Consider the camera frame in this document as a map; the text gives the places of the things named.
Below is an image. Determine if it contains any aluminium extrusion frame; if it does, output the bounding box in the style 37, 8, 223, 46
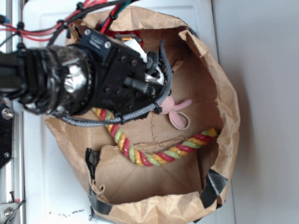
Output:
0, 0, 26, 224

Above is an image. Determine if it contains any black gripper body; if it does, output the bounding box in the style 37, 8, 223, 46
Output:
70, 28, 171, 116

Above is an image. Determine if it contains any brown paper bag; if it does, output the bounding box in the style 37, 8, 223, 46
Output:
45, 6, 240, 224

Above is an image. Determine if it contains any white plastic bin lid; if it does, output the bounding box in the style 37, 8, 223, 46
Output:
23, 0, 235, 224

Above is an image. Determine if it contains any pink plush toy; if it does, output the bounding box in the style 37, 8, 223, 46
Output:
161, 95, 192, 130

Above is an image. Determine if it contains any grey braided cable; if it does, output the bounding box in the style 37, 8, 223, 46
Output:
53, 39, 174, 128

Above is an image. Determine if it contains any red wire bundle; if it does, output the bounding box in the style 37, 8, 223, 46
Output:
0, 0, 141, 45

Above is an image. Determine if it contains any red green yellow rope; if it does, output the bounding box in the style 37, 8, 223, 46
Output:
92, 107, 221, 168

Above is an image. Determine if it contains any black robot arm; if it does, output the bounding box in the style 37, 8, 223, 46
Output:
0, 29, 172, 118

